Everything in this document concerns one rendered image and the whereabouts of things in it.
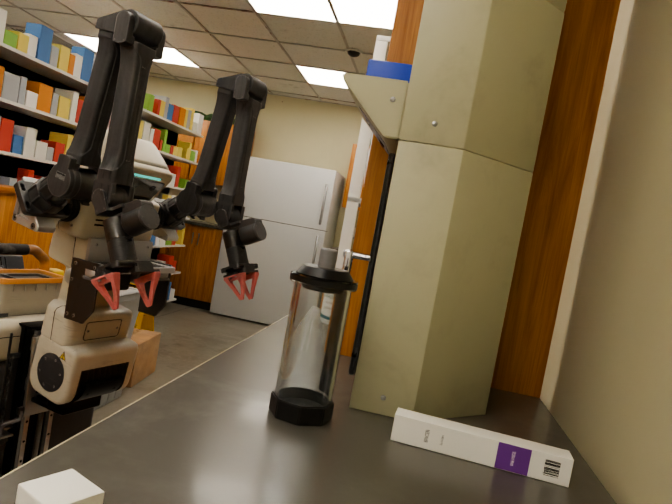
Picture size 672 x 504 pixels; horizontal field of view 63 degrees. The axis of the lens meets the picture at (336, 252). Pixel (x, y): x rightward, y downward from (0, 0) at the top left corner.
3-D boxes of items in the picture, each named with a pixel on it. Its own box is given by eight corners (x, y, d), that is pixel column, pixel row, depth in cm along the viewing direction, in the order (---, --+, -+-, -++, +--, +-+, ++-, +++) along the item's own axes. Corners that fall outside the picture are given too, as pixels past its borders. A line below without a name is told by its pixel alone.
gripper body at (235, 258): (259, 269, 164) (254, 245, 165) (239, 269, 155) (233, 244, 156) (242, 274, 167) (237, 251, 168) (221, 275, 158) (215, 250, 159)
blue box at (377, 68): (409, 118, 123) (416, 78, 123) (408, 108, 113) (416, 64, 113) (365, 112, 125) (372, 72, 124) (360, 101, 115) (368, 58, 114)
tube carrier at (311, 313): (344, 408, 91) (367, 282, 90) (317, 426, 81) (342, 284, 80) (287, 390, 95) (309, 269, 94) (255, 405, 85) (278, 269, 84)
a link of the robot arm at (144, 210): (121, 196, 130) (91, 191, 122) (157, 180, 125) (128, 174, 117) (130, 244, 128) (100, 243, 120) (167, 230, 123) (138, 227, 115)
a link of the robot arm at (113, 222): (116, 220, 128) (96, 218, 122) (137, 211, 125) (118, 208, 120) (121, 248, 127) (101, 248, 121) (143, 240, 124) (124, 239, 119)
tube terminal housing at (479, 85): (476, 389, 124) (543, 46, 120) (494, 441, 92) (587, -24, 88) (367, 365, 128) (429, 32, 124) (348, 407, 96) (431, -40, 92)
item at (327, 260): (359, 294, 90) (366, 254, 89) (337, 297, 81) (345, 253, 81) (309, 282, 93) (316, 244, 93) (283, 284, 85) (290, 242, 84)
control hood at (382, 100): (404, 164, 125) (412, 120, 125) (398, 139, 93) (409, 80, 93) (355, 156, 127) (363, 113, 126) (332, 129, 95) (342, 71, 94)
